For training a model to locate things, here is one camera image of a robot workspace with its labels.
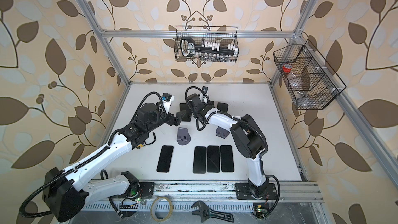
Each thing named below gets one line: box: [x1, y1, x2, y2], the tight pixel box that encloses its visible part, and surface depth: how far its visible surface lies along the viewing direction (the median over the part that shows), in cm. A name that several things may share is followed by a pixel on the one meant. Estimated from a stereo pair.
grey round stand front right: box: [216, 126, 231, 139], surface depth 92 cm
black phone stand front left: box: [176, 127, 191, 146], surface depth 88 cm
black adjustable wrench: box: [191, 200, 235, 224], surface depth 69 cm
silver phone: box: [156, 145, 174, 173], surface depth 86 cm
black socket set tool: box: [180, 36, 239, 58], surface depth 85 cm
